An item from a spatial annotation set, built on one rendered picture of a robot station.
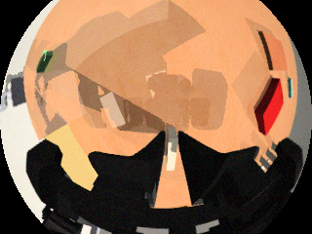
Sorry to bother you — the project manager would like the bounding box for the small green rectangular block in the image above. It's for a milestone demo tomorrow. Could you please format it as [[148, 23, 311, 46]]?
[[35, 51, 54, 73]]

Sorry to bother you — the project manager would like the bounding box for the light blue domino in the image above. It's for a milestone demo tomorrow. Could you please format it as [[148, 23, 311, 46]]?
[[288, 78, 293, 98]]

